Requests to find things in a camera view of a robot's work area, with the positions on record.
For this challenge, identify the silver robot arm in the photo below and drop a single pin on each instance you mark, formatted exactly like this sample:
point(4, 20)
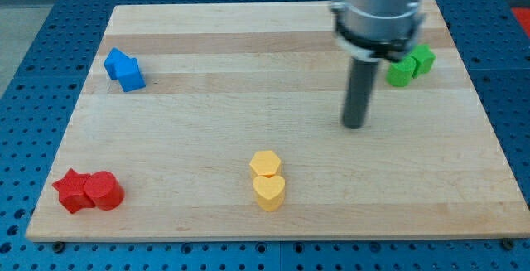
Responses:
point(371, 30)

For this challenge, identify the green circle block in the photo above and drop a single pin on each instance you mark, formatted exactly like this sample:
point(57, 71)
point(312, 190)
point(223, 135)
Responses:
point(400, 73)

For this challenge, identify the yellow hexagon block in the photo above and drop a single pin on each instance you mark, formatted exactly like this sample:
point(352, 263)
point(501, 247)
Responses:
point(265, 164)

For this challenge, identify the wooden board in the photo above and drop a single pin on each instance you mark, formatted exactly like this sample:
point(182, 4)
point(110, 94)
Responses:
point(225, 80)

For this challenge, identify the yellow heart block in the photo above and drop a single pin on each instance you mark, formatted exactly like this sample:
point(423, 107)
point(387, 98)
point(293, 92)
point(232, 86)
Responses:
point(269, 192)

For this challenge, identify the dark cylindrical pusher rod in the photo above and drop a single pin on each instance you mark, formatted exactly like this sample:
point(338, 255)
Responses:
point(360, 86)

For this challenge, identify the blue cube block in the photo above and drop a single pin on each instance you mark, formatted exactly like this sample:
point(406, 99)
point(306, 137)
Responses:
point(129, 75)

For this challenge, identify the blue pentagon block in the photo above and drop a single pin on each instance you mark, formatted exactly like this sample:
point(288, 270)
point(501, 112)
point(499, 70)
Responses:
point(115, 56)

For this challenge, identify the green star block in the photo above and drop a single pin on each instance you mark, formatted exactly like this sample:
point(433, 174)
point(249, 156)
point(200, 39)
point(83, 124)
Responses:
point(424, 58)

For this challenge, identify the red cylinder block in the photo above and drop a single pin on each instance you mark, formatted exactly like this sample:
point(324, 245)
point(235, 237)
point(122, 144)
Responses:
point(104, 190)

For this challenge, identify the red star block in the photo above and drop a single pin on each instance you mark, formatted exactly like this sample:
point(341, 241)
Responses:
point(71, 191)

